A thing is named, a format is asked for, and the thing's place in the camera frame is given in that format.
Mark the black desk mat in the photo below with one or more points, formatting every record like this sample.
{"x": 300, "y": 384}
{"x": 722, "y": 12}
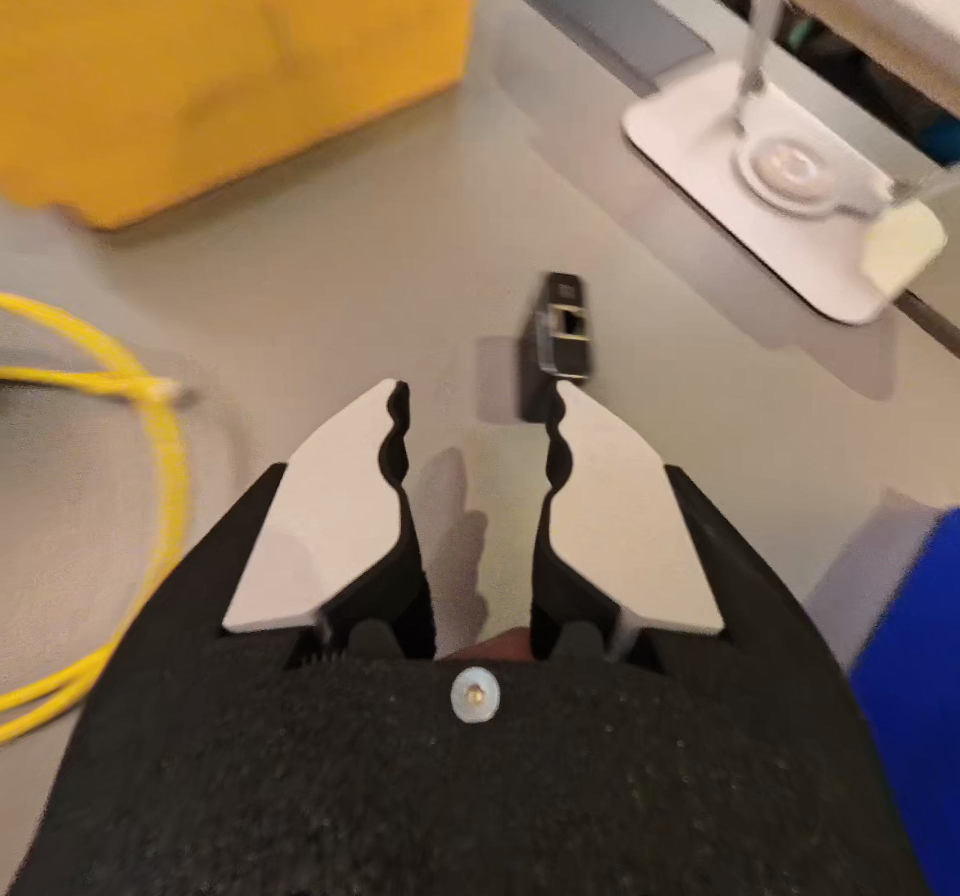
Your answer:
{"x": 585, "y": 4}

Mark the black ethernet adapter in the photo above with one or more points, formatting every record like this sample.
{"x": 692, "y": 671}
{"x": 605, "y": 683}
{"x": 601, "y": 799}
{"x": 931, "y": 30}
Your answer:
{"x": 559, "y": 349}

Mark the yellow plastic bin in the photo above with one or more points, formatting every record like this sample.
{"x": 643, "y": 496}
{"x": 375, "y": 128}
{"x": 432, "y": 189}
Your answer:
{"x": 225, "y": 71}

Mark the white board stand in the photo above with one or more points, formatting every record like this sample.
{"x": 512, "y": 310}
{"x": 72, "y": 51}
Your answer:
{"x": 697, "y": 154}

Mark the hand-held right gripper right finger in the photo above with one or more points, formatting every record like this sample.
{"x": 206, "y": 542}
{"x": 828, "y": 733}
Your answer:
{"x": 630, "y": 536}

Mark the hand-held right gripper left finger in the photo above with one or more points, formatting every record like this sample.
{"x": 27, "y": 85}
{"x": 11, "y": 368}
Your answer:
{"x": 322, "y": 529}

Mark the blue plastic bin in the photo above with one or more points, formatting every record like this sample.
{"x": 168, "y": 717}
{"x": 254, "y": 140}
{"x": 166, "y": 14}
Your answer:
{"x": 915, "y": 686}

